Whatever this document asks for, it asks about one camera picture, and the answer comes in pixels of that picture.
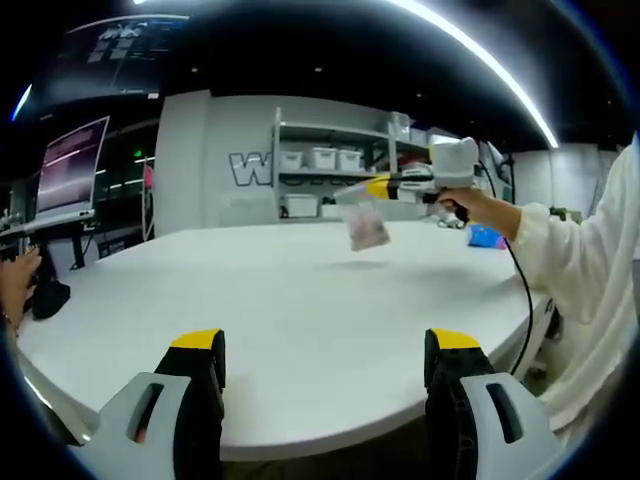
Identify clear plastic bin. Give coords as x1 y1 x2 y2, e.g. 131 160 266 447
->
391 111 412 144

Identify long ceiling light strip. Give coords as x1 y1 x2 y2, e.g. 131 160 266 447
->
394 0 560 149

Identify monitor desk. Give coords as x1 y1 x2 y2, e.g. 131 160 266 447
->
0 208 97 271

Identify clear resealable bag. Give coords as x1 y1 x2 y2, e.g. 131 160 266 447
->
333 184 391 252

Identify person's cream shirt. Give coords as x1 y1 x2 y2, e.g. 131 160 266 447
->
537 142 640 449

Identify blue packet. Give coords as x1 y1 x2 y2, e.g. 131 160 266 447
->
465 223 501 250

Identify black pouch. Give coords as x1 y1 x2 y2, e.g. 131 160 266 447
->
29 282 71 321

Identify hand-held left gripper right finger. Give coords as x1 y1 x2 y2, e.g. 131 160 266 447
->
424 328 561 480

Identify group of white storage boxes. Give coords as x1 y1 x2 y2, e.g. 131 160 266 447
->
278 144 432 220

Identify person's right hand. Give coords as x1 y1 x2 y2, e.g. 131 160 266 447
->
434 188 524 241

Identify wall letter sign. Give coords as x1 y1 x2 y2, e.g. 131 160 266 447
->
228 152 274 187

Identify white small devices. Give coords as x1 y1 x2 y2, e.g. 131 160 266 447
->
434 212 469 231

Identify computer monitor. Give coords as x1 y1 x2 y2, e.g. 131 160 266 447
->
35 115 110 216

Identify hanging dark screen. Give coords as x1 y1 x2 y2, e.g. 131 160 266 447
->
49 13 191 99

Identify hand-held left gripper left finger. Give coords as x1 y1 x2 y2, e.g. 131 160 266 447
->
82 328 226 480

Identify grey shelving unit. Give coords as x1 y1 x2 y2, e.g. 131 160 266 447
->
272 107 501 221

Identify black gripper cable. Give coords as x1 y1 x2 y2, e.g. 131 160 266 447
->
474 159 533 377

